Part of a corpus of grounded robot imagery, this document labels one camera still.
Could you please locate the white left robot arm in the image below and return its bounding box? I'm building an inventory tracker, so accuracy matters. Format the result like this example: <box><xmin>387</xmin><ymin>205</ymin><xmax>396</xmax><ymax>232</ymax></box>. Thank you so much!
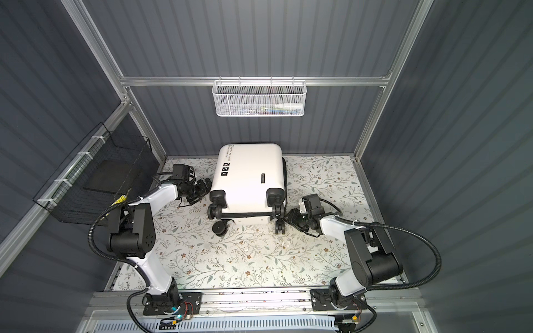
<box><xmin>87</xmin><ymin>176</ymin><xmax>212</xmax><ymax>320</ymax></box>

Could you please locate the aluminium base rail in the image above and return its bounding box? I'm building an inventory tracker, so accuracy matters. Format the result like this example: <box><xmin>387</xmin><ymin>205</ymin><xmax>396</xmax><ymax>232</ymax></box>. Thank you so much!
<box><xmin>83</xmin><ymin>287</ymin><xmax>426</xmax><ymax>319</ymax></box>

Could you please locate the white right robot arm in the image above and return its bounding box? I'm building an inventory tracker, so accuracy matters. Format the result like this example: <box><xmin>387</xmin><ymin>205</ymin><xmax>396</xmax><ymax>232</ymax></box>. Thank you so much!
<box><xmin>283</xmin><ymin>209</ymin><xmax>442</xmax><ymax>311</ymax></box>

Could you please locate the yellow black striped tape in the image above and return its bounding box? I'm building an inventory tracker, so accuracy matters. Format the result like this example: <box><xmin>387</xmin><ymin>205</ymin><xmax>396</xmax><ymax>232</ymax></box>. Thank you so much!
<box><xmin>112</xmin><ymin>195</ymin><xmax>127</xmax><ymax>205</ymax></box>

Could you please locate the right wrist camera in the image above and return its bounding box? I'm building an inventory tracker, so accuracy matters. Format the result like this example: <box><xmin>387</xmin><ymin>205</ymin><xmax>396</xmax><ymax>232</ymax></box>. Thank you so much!
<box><xmin>300</xmin><ymin>194</ymin><xmax>325</xmax><ymax>218</ymax></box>

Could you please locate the white wire mesh basket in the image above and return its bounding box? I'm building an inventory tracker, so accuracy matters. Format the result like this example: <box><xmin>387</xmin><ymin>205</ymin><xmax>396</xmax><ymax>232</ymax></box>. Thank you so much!
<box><xmin>212</xmin><ymin>79</ymin><xmax>308</xmax><ymax>117</ymax></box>

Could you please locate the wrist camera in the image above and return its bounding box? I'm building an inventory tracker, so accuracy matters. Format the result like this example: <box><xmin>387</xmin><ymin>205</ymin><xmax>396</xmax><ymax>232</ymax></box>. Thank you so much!
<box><xmin>171</xmin><ymin>165</ymin><xmax>196</xmax><ymax>183</ymax></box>
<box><xmin>300</xmin><ymin>194</ymin><xmax>325</xmax><ymax>218</ymax></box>

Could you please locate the white black suitcase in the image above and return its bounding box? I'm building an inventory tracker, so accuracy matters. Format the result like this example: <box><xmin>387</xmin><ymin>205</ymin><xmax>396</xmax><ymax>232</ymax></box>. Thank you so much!
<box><xmin>207</xmin><ymin>143</ymin><xmax>287</xmax><ymax>237</ymax></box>

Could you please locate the white perforated cable duct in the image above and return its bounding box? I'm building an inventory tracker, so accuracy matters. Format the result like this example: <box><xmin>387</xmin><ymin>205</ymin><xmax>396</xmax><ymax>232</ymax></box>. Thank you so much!
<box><xmin>91</xmin><ymin>315</ymin><xmax>338</xmax><ymax>333</ymax></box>

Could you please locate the black wire mesh basket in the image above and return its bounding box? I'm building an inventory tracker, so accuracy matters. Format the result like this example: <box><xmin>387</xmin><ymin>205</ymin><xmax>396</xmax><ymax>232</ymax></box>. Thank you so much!
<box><xmin>33</xmin><ymin>127</ymin><xmax>159</xmax><ymax>225</ymax></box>

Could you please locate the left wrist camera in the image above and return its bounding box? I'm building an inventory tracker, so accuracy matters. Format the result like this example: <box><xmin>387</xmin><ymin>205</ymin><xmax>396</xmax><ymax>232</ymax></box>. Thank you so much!
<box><xmin>171</xmin><ymin>165</ymin><xmax>196</xmax><ymax>183</ymax></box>

